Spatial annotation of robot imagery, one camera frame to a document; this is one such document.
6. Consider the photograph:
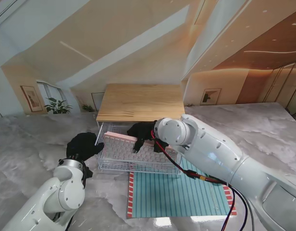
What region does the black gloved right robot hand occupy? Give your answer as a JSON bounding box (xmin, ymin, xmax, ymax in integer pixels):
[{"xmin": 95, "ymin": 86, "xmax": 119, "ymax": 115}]
[{"xmin": 126, "ymin": 122, "xmax": 156, "ymax": 154}]

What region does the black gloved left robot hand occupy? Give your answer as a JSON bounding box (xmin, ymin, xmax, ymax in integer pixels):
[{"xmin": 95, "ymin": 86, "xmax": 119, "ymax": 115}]
[{"xmin": 66, "ymin": 131, "xmax": 106, "ymax": 161}]

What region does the pink white keyboard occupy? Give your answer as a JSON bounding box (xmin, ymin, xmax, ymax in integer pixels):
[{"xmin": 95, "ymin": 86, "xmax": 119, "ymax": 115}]
[{"xmin": 103, "ymin": 131, "xmax": 178, "ymax": 164}]

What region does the white wire drawer basket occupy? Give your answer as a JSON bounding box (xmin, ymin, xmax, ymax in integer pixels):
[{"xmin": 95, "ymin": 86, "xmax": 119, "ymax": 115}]
[{"xmin": 94, "ymin": 122, "xmax": 183, "ymax": 175}]

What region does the teal striped mouse pad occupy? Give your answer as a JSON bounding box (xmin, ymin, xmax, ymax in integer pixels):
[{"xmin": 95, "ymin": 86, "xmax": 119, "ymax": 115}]
[{"xmin": 126, "ymin": 158, "xmax": 237, "ymax": 219}]

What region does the small green plant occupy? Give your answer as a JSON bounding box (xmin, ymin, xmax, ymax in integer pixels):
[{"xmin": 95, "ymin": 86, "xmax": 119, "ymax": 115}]
[{"xmin": 80, "ymin": 103, "xmax": 95, "ymax": 113}]

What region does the large leafy green plant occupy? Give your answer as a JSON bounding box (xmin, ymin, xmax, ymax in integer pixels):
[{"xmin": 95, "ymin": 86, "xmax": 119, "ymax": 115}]
[{"xmin": 44, "ymin": 97, "xmax": 74, "ymax": 115}]

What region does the framed beige abstract picture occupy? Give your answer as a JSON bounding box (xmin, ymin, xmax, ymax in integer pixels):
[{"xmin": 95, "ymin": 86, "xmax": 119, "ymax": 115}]
[{"xmin": 20, "ymin": 86, "xmax": 43, "ymax": 113}]

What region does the framed dark abstract picture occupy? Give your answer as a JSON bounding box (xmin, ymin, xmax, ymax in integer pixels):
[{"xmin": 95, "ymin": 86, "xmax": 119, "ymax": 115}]
[{"xmin": 201, "ymin": 88, "xmax": 222, "ymax": 105}]

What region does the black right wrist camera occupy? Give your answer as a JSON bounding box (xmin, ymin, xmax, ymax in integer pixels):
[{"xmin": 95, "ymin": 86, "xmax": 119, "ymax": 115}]
[{"xmin": 153, "ymin": 141, "xmax": 168, "ymax": 154}]

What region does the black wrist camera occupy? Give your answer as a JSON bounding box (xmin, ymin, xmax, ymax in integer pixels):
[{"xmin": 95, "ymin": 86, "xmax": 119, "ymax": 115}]
[
  {"xmin": 153, "ymin": 141, "xmax": 168, "ymax": 154},
  {"xmin": 82, "ymin": 165, "xmax": 94, "ymax": 179}
]

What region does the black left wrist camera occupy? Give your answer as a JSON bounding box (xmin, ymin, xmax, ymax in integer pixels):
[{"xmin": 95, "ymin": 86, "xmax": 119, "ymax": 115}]
[{"xmin": 82, "ymin": 165, "xmax": 94, "ymax": 179}]

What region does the wooden top wire organizer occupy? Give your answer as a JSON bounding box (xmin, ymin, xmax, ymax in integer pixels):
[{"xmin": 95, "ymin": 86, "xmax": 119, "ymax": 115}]
[{"xmin": 96, "ymin": 83, "xmax": 187, "ymax": 135}]

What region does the white panel brown frame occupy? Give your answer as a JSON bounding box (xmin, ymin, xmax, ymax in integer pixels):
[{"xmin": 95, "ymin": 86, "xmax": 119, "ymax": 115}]
[{"xmin": 91, "ymin": 92, "xmax": 103, "ymax": 112}]

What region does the red right wrist cable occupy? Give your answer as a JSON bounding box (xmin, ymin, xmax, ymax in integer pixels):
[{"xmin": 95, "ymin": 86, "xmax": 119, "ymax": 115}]
[{"xmin": 150, "ymin": 129, "xmax": 249, "ymax": 231}]

